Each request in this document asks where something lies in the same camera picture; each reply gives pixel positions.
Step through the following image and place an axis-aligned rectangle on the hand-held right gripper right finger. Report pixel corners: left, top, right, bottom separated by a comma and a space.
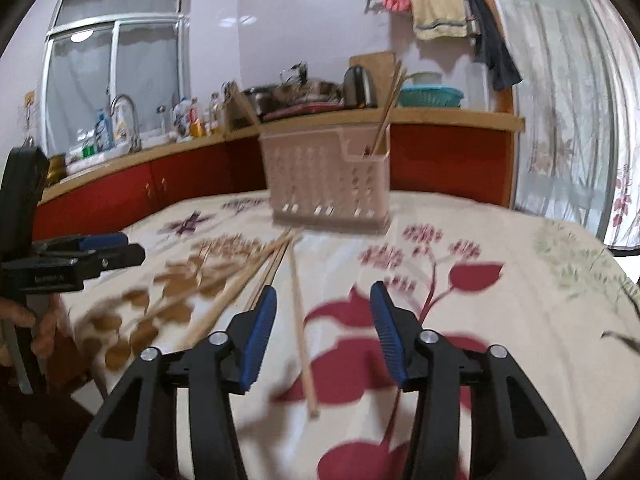
369, 281, 588, 480

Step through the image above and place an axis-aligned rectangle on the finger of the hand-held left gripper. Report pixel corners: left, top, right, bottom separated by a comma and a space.
82, 243, 147, 281
31, 231, 130, 257

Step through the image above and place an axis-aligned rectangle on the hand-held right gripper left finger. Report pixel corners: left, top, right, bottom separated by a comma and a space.
62, 285, 278, 480

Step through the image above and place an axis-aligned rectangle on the pile of wooden chopsticks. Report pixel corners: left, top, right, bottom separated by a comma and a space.
145, 60, 408, 418

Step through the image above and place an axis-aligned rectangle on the pink plastic utensil holder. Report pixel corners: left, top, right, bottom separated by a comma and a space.
258, 126, 392, 235

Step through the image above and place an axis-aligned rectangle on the person's left hand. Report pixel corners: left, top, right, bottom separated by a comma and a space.
0, 297, 58, 361

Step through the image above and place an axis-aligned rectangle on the brass pot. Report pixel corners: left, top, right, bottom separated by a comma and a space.
47, 154, 67, 186

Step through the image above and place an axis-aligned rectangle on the blue detergent bottle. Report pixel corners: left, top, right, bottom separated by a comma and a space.
95, 110, 113, 152

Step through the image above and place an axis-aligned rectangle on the floral tablecloth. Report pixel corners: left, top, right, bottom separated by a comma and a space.
60, 190, 640, 480

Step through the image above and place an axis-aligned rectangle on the white spray bottle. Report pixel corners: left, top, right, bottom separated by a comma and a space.
111, 105, 130, 143

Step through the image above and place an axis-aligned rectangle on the steel kitchen faucet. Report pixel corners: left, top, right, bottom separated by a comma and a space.
109, 94, 143, 153

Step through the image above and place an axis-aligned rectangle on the aluminium framed window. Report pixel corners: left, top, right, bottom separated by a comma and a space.
42, 0, 193, 158

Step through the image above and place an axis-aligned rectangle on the steel rice cooker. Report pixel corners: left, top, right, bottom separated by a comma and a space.
243, 85, 281, 116

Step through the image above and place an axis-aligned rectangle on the beige kitchen countertop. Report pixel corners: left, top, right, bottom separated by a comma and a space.
37, 107, 526, 206

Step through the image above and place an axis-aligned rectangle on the red induction cooktop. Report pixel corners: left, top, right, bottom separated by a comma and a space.
262, 101, 346, 121

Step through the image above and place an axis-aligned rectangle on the teal plastic colander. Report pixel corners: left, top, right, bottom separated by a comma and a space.
397, 85, 465, 108

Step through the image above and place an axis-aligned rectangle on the steel wok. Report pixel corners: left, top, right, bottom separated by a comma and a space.
272, 80, 346, 103

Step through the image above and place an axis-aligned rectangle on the glass wok lid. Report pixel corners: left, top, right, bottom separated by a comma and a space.
280, 62, 308, 86

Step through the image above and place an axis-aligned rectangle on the wooden framed sliding door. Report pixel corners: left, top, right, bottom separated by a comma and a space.
465, 0, 640, 256

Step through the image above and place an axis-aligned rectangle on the wooden cutting board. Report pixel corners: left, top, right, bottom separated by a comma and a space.
349, 51, 398, 106

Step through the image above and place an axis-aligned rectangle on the sheer patterned curtain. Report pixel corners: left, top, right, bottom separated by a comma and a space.
485, 0, 640, 246

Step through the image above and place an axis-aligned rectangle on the dark cloth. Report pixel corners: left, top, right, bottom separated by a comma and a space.
462, 0, 523, 92

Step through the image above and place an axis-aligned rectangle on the metal towel rack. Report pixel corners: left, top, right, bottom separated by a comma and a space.
361, 0, 483, 41

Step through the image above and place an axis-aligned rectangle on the beige towel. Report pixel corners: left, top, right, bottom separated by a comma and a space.
407, 0, 468, 41

